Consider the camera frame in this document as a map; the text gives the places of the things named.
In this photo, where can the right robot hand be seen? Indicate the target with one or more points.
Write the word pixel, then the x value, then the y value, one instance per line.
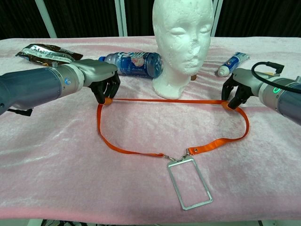
pixel 244 80

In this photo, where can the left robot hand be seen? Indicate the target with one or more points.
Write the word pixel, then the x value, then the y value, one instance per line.
pixel 98 70

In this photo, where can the clear badge holder silver frame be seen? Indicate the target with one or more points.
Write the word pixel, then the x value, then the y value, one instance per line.
pixel 198 204

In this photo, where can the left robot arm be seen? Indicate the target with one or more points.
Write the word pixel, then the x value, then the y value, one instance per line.
pixel 30 87

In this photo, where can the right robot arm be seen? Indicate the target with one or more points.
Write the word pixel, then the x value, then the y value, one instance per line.
pixel 282 99

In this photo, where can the white foam mannequin head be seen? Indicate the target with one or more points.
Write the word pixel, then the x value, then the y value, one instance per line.
pixel 183 47

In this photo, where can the blue white toothpaste tube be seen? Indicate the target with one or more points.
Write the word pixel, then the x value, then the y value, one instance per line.
pixel 232 63

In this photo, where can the blue drink bottle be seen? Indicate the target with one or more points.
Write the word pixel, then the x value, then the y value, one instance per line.
pixel 136 64

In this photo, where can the brown snack packet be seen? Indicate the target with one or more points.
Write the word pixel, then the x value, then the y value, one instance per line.
pixel 47 54

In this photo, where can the pink velvet table cloth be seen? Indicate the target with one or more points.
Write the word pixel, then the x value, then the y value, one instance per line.
pixel 94 176

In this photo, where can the white frame post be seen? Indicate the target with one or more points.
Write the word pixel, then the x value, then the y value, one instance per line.
pixel 121 16
pixel 47 18
pixel 216 16

